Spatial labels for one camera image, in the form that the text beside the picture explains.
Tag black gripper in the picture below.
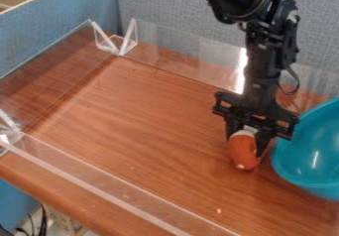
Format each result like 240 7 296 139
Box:
212 91 299 158

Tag brown toy mushroom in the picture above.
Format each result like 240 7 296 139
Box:
227 129 259 171

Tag blue plastic bowl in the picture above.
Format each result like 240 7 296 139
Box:
271 97 339 202

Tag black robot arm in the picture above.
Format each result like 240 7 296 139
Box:
207 0 300 157

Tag clear acrylic back barrier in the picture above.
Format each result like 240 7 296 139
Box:
126 19 339 97

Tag clear acrylic barrier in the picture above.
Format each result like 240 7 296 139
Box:
0 20 96 79
126 19 339 97
0 109 240 236

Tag clear acrylic front barrier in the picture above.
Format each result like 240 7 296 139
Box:
0 109 240 236

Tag clear acrylic left barrier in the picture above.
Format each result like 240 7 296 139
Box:
0 20 96 79

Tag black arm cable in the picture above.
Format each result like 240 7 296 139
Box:
276 65 302 96

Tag clear acrylic corner bracket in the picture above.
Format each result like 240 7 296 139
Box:
90 19 138 56

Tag black floor cables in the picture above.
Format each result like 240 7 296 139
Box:
0 203 51 236

